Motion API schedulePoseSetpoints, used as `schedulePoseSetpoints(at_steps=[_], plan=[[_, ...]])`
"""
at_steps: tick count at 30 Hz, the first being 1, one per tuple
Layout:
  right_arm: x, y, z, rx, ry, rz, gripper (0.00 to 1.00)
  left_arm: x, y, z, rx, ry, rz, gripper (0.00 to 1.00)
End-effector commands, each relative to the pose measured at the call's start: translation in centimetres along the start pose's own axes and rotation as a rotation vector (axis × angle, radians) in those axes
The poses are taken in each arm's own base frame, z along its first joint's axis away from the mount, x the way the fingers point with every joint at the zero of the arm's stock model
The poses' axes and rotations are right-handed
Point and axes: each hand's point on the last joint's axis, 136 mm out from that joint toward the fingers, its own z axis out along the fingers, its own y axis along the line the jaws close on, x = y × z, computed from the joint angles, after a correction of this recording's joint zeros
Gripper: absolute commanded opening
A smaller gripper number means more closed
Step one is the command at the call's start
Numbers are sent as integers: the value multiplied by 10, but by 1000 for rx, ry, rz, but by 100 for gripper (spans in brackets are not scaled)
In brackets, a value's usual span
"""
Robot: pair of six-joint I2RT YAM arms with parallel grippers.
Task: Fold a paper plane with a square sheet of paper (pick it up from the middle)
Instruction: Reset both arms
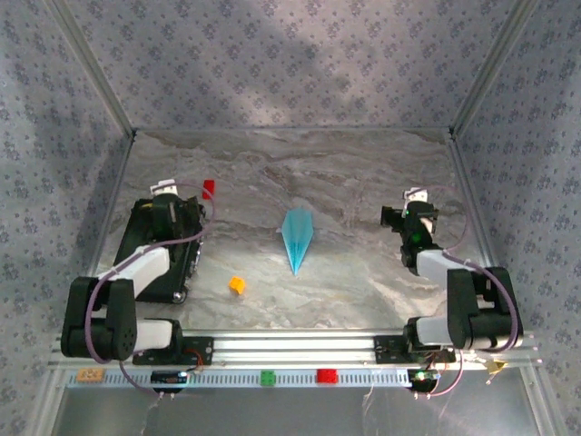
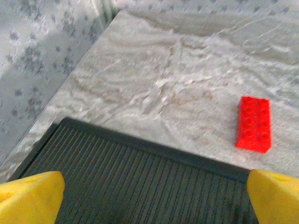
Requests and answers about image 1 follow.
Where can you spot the light blue paper sheet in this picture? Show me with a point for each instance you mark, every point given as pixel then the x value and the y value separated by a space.
pixel 296 236

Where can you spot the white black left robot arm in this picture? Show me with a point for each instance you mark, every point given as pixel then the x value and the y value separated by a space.
pixel 136 268

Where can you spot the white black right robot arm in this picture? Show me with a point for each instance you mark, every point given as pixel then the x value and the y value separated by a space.
pixel 476 309

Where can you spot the black hard case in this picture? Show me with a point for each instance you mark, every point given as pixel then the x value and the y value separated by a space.
pixel 129 231

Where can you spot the small red toy brick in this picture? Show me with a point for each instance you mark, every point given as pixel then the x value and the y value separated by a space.
pixel 209 189

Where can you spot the orange toy brick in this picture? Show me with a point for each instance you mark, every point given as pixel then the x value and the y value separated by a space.
pixel 236 285

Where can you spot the small black circuit board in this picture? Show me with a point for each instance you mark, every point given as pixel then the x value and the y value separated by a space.
pixel 422 377
pixel 168 377

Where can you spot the small yellow paper piece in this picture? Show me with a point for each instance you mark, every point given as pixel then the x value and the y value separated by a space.
pixel 497 364

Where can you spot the orange flat toy plate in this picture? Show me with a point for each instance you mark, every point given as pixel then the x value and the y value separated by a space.
pixel 90 374

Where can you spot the green toy brick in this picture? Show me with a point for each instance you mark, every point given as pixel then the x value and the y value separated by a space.
pixel 268 378

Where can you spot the wide red toy brick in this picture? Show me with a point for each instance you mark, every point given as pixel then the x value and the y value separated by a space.
pixel 327 376

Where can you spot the aluminium table edge rail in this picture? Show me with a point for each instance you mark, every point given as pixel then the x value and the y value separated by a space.
pixel 295 131
pixel 476 204
pixel 109 181

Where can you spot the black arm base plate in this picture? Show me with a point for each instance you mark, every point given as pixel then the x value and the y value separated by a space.
pixel 386 349
pixel 199 349

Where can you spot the aluminium frame post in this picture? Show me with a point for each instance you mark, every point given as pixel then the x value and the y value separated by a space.
pixel 489 68
pixel 97 68

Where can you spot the wide aluminium frame beam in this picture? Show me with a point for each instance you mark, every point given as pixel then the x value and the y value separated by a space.
pixel 295 347

